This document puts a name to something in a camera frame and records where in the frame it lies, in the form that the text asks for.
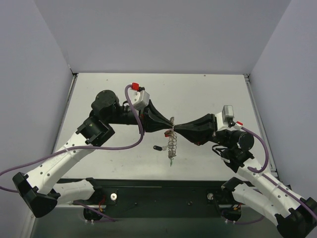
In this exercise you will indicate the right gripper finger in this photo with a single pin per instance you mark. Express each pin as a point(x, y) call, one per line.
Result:
point(197, 137)
point(197, 125)

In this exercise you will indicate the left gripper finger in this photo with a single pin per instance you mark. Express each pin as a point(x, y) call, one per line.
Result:
point(154, 112)
point(159, 124)

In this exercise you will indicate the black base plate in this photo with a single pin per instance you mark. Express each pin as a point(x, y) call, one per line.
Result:
point(121, 198)

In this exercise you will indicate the key with black tag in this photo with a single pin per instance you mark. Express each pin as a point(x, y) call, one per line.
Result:
point(159, 148)

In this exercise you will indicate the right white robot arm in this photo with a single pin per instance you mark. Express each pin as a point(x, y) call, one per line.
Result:
point(293, 215)

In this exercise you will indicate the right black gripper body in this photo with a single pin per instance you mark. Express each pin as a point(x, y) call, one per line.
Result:
point(212, 127)

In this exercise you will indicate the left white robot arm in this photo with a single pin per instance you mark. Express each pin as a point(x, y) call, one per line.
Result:
point(40, 187)

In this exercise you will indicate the aluminium frame rail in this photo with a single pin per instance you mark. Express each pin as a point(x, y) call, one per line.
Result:
point(262, 133)

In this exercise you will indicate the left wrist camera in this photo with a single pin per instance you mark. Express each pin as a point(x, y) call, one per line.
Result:
point(140, 97)

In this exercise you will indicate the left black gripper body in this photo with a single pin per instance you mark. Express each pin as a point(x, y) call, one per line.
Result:
point(147, 120)

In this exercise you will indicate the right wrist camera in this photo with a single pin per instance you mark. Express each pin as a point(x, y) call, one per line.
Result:
point(225, 119)

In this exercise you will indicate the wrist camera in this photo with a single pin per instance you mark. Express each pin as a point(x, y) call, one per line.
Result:
point(140, 97)
point(225, 119)

